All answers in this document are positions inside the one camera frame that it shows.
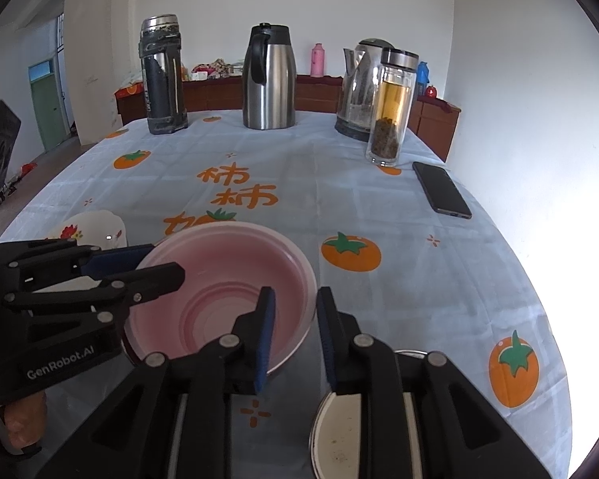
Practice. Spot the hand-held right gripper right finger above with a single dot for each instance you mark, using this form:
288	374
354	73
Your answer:
324	339

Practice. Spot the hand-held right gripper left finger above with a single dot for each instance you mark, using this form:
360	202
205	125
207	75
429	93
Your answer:
265	339

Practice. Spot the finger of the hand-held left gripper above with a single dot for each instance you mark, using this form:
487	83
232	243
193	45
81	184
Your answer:
154	277
120	259

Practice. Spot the white plate with red flowers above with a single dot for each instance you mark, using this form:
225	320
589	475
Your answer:
97	227

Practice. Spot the pink plastic bowl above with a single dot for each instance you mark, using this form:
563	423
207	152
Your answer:
219	269

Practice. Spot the stainless steel bowl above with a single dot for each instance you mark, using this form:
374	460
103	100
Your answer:
339	434

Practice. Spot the person's left hand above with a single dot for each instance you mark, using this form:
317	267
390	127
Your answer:
25	419

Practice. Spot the red item on floor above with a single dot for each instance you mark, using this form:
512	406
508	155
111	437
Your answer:
28	168

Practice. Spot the white tablecloth with orange print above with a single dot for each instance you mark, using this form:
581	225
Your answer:
329	199

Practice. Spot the green door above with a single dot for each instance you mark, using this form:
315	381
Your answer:
47	110

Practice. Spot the orange cardboard box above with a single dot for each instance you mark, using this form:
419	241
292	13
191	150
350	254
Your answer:
129	91

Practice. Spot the black thermos flask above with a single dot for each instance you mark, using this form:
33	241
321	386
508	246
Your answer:
162	90

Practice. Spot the black smartphone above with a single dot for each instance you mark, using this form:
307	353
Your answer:
442	189

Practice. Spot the small white box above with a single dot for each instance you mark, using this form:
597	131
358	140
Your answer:
198	76

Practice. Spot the colourful cloth pile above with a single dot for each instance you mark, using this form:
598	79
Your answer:
212	67

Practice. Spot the barred window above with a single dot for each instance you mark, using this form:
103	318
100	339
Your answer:
60	35

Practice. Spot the glass tea bottle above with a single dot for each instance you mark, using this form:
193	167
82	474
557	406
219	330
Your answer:
392	110

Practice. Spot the stainless steel electric kettle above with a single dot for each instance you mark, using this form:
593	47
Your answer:
359	100

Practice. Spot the brown wooden cabinet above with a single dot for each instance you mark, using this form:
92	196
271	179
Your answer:
314	95

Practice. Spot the small red ornament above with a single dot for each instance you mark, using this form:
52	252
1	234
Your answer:
431	92

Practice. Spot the pink thermos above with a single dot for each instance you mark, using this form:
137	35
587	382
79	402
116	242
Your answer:
319	60

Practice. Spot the blue thermos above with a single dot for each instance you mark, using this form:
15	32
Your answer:
423	77

